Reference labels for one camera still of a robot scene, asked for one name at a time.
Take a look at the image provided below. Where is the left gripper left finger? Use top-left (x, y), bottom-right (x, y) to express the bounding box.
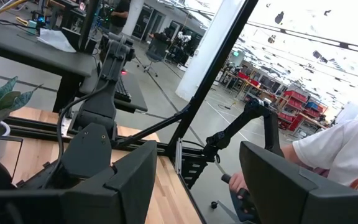
top-left (103, 139), bottom-right (159, 224)

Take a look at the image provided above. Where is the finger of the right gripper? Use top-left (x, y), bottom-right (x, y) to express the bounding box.
top-left (60, 123), bottom-right (113, 179)

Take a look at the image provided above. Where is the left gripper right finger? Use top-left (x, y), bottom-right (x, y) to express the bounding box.
top-left (239, 140), bottom-right (319, 224)

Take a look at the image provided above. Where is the shelf with red bins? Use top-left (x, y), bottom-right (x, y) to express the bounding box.
top-left (272, 89), bottom-right (328, 133)

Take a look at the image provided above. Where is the person's hand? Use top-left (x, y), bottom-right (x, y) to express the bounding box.
top-left (228, 172), bottom-right (250, 200)

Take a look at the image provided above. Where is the backlit black keyboard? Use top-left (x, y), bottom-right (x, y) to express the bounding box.
top-left (114, 73), bottom-right (134, 103)

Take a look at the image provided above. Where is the grey keyboard tray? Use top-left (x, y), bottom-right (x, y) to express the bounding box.
top-left (78, 70), bottom-right (149, 113)

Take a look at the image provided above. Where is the person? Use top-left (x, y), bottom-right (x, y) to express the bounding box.
top-left (109, 0), bottom-right (132, 35)
top-left (291, 117), bottom-right (358, 194)

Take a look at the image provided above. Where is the table with red bins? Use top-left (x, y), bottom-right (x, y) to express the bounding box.
top-left (224, 70), bottom-right (281, 105)

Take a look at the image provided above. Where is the grey desk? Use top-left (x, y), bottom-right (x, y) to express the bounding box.
top-left (0, 18), bottom-right (98, 113)

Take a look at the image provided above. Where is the crumpled white paper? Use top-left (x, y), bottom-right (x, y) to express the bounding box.
top-left (37, 27), bottom-right (78, 54)

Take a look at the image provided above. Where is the grey office chair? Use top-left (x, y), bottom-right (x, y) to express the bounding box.
top-left (136, 36), bottom-right (170, 78)

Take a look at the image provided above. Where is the thin black pole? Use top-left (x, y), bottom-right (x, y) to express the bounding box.
top-left (78, 0), bottom-right (101, 54)

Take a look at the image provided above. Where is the teal box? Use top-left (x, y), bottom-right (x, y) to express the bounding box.
top-left (26, 19), bottom-right (39, 35)

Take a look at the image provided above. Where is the white pillar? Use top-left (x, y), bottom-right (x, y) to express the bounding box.
top-left (175, 0), bottom-right (247, 102)

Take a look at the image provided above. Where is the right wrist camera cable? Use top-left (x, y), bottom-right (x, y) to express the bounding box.
top-left (42, 79), bottom-right (111, 187)

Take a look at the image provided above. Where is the yellow cable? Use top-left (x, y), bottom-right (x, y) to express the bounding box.
top-left (0, 0), bottom-right (29, 27)

